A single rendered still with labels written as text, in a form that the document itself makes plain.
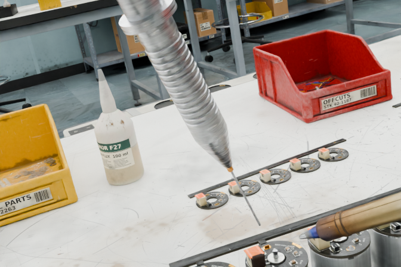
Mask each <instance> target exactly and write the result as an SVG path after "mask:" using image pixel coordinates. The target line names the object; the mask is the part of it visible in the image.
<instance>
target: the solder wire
mask: <svg viewBox="0 0 401 267"><path fill-rule="evenodd" d="M231 174H232V176H233V178H234V180H235V181H236V183H237V185H238V187H239V189H240V191H241V193H242V195H243V197H244V199H245V200H246V202H247V204H248V206H249V208H250V209H251V212H252V214H253V215H254V218H255V219H256V221H257V223H258V225H259V226H261V224H260V222H259V220H258V218H257V216H256V214H255V212H254V211H253V209H252V207H251V205H250V203H249V201H248V199H247V197H246V195H245V193H244V191H243V190H242V188H241V186H240V184H239V182H238V180H237V179H236V177H235V175H234V173H233V171H232V172H231Z"/></svg>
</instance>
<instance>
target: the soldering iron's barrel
mask: <svg viewBox="0 0 401 267"><path fill-rule="evenodd" d="M399 220H401V192H400V193H397V194H393V195H390V196H388V197H384V198H381V199H378V200H375V201H372V202H369V203H366V204H363V205H360V206H357V207H354V208H351V209H348V210H345V211H343V210H342V211H339V212H336V214H333V215H330V216H327V217H324V218H320V219H319V220H318V221H317V223H316V231H317V234H318V236H319V237H320V238H321V239H322V240H324V241H331V240H335V239H337V238H341V237H348V236H351V235H353V234H355V233H358V232H362V231H366V230H368V229H372V228H376V227H378V226H382V225H386V224H388V223H392V222H395V221H399Z"/></svg>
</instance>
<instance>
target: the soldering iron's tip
mask: <svg viewBox="0 0 401 267"><path fill-rule="evenodd" d="M311 238H320V237H319V236H318V234H317V231H316V226H314V227H313V228H311V229H309V230H308V231H306V232H305V233H303V234H301V235H300V236H299V239H311Z"/></svg>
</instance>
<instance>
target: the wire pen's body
mask: <svg viewBox="0 0 401 267"><path fill-rule="evenodd" d="M117 2H118V4H119V6H120V8H121V9H122V11H123V13H124V15H123V16H122V17H121V19H120V20H119V25H120V27H121V29H122V30H123V32H124V33H125V34H126V35H136V36H137V38H138V40H139V41H140V43H141V44H142V46H143V47H144V49H145V52H146V54H147V55H148V57H149V60H150V61H151V62H152V64H153V66H154V68H155V70H156V72H157V73H158V75H159V77H160V79H161V81H162V83H163V84H164V86H165V88H166V90H167V91H168V93H169V95H170V97H171V99H172V100H173V102H174V104H175V106H176V108H177V110H178V111H179V113H180V115H181V116H182V118H183V120H184V122H185V124H186V126H187V127H188V129H189V131H190V133H191V135H192V136H193V138H194V140H195V141H196V142H197V143H199V144H207V143H210V142H213V141H215V140H217V139H219V138H220V137H221V136H222V135H223V134H224V133H225V131H226V129H227V124H226V122H225V120H224V118H223V116H222V114H221V112H220V110H219V108H218V106H217V105H216V102H215V100H214V98H213V96H212V95H211V92H210V90H209V89H208V86H207V84H206V82H205V80H204V79H203V76H202V74H201V73H200V70H199V68H198V66H197V64H196V63H195V60H194V58H193V57H192V54H191V52H190V51H189V48H188V46H187V45H186V42H185V40H184V39H183V36H182V34H181V33H180V32H179V31H178V28H177V25H176V23H175V21H174V19H173V17H172V15H173V14H174V13H175V11H176V9H177V3H176V1H175V0H117Z"/></svg>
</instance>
